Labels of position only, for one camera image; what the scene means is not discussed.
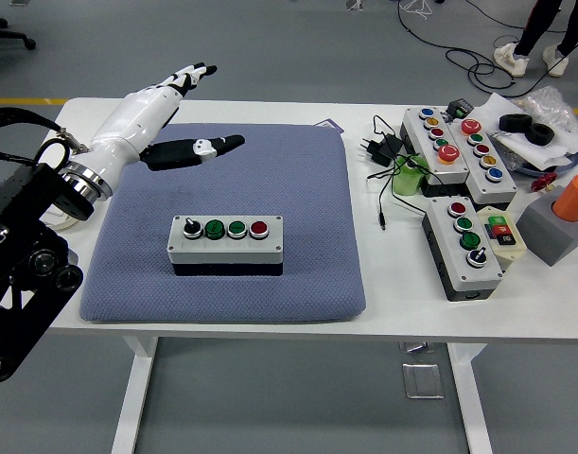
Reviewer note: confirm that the metal floor socket plate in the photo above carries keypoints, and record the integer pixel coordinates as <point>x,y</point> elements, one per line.
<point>423,380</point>

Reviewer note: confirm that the small white floor item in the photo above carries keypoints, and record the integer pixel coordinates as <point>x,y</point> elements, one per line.
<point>355,5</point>

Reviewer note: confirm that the small black terminal module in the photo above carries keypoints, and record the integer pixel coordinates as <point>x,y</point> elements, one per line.
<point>459,109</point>

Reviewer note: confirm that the grey four-button control box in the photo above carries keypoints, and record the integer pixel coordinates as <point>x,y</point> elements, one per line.
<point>222,250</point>

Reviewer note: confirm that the white foam sheet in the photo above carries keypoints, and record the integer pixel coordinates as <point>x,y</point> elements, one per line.
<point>492,113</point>

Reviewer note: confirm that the small metal floor plate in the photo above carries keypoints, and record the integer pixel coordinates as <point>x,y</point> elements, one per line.
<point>416,348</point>

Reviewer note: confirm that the five-button box orange-ringed mushroom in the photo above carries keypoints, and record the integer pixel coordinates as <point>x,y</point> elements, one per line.
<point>451,170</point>

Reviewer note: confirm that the blue-rimmed round plate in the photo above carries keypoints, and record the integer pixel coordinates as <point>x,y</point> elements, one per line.
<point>560,168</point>

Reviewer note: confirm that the white table leg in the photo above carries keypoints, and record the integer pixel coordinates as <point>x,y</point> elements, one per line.
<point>132,392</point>
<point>470,402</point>

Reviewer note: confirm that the beige green red switch box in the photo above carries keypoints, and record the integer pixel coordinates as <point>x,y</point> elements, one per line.
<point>513,250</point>

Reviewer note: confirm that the four-button box with selector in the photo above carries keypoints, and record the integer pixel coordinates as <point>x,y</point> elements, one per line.
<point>482,276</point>

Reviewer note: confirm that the black power adapter plug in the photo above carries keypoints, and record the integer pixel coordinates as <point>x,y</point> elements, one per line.
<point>380,149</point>

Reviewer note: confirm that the green plastic cylinder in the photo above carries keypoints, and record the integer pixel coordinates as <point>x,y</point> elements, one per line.
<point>404,182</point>

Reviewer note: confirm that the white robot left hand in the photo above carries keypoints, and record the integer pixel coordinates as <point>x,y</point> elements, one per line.
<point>132,118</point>

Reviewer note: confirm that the orange cylinder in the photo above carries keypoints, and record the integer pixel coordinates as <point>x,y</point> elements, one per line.
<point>574,198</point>

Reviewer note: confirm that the black office chair base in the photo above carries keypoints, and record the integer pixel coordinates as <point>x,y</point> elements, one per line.
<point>5,34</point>

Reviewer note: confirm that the grey block holder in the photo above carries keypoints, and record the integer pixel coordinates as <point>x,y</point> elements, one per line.
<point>548,236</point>

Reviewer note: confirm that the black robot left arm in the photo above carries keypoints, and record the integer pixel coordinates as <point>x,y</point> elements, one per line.
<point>19,189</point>

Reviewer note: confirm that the person in white shoes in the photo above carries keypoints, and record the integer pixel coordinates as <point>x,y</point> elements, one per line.
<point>534,23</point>

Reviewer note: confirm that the blue-grey textured mat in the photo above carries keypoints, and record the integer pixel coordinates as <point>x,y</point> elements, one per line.
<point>307,189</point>

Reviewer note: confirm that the clear bubble wrap bag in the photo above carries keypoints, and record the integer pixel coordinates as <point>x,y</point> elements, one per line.
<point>551,106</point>

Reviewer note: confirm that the five-button box red mushroom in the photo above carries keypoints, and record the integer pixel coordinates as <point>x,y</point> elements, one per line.
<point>501,186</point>

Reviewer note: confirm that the purple white label card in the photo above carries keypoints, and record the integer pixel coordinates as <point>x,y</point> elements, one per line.
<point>328,125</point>

